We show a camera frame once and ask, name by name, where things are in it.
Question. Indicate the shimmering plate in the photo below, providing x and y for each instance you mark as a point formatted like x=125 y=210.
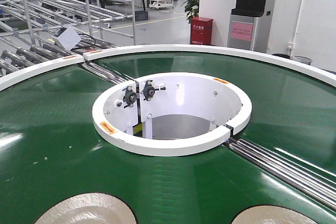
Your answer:
x=270 y=214
x=89 y=208

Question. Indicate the red fire extinguisher cabinet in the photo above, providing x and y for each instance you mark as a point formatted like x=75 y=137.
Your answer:
x=201 y=31

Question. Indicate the black water dispenser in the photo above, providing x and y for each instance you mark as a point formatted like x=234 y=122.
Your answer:
x=243 y=24

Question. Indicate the grey control box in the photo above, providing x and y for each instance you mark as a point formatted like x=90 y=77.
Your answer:
x=66 y=37

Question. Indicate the green circular conveyor belt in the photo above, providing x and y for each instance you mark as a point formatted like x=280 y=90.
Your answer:
x=50 y=149

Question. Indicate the white outer conveyor rim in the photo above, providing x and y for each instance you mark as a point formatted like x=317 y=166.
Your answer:
x=29 y=72

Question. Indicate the steel roller rack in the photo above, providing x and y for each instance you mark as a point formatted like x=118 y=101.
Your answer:
x=27 y=27

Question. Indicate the steel rollers right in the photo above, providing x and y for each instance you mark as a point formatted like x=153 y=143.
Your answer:
x=307 y=181

